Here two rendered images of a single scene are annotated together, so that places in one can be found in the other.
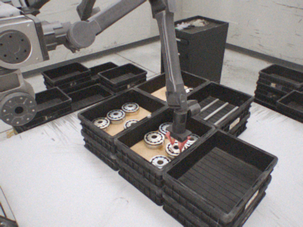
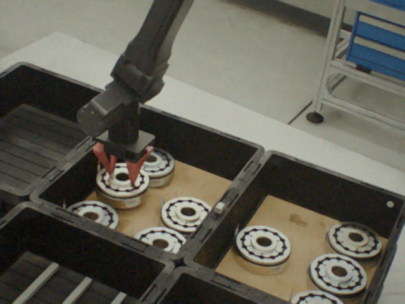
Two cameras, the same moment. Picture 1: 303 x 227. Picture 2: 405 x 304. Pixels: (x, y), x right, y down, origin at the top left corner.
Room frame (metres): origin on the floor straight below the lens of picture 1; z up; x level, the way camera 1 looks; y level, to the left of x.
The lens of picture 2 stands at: (2.09, -0.46, 1.79)
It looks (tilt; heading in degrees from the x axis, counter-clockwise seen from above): 34 degrees down; 157
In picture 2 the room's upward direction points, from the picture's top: 8 degrees clockwise
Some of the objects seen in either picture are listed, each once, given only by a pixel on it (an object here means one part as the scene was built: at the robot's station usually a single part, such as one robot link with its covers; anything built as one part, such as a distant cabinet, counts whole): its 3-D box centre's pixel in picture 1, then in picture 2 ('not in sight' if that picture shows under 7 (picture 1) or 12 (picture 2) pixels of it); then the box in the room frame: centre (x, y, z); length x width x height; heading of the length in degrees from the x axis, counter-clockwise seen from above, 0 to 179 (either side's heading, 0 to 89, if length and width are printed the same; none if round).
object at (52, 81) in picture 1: (70, 91); not in sight; (2.42, 0.85, 0.37); 0.40 x 0.30 x 0.45; 130
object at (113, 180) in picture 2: (176, 147); (123, 178); (0.93, -0.11, 0.88); 0.05 x 0.05 x 0.01
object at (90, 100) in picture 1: (89, 110); not in sight; (2.12, 0.60, 0.31); 0.40 x 0.30 x 0.34; 130
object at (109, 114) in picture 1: (115, 114); (338, 274); (1.24, 0.21, 0.86); 0.10 x 0.10 x 0.01
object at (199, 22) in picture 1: (199, 22); not in sight; (3.05, -0.53, 0.88); 0.29 x 0.22 x 0.03; 130
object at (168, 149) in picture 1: (176, 148); (123, 180); (0.93, -0.11, 0.88); 0.10 x 0.10 x 0.01
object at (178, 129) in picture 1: (178, 126); (123, 127); (0.93, -0.11, 1.00); 0.10 x 0.07 x 0.07; 44
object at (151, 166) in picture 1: (165, 135); (155, 175); (0.98, -0.06, 0.92); 0.40 x 0.30 x 0.02; 136
